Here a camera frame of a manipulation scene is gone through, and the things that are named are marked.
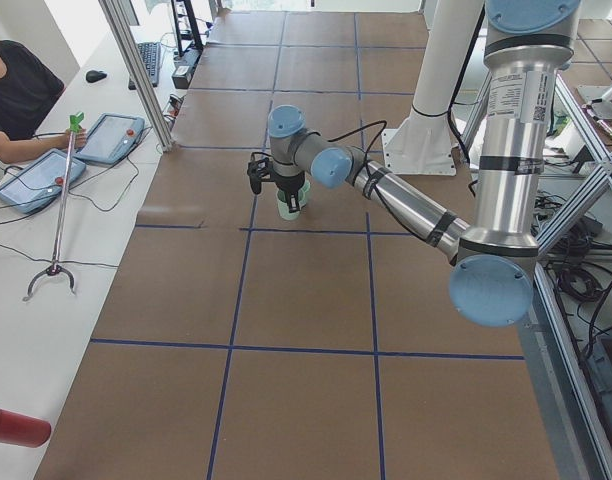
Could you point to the person in black shirt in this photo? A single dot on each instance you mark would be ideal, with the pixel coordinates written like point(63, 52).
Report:
point(28, 92)

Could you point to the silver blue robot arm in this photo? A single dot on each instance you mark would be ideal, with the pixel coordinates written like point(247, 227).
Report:
point(493, 257)

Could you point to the brown paper table mat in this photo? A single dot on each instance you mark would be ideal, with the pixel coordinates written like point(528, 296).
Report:
point(236, 345)

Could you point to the black computer mouse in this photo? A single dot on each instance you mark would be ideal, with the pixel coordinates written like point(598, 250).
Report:
point(93, 76)

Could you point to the far blue teach pendant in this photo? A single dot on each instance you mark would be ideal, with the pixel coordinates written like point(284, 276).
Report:
point(110, 139)

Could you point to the person's hand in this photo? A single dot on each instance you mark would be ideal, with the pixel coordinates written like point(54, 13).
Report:
point(78, 139)

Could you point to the near blue teach pendant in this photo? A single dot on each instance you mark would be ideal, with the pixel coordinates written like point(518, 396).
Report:
point(36, 186)

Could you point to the aluminium side frame rail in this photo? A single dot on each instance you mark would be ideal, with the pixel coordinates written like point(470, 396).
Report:
point(568, 335)

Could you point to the blue teach pendant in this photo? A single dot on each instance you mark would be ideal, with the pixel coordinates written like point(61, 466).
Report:
point(110, 139)
point(36, 186)

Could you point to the black keyboard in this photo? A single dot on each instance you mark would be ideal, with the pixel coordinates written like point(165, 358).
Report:
point(150, 54)

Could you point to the red bottle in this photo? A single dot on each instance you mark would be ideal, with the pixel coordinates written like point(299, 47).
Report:
point(22, 430)

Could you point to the mint green far cup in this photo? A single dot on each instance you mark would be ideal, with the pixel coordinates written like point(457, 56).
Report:
point(303, 194)

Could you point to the aluminium frame post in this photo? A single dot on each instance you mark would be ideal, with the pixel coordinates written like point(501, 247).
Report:
point(119, 26)

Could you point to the green handled reacher grabber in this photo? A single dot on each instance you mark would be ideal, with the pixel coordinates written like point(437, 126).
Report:
point(55, 268)

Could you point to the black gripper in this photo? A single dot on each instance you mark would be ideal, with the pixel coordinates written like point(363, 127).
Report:
point(290, 186)

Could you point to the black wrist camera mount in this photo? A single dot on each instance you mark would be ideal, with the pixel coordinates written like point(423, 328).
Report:
point(259, 171)

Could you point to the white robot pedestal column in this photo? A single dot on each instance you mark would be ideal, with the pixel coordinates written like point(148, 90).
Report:
point(421, 145)

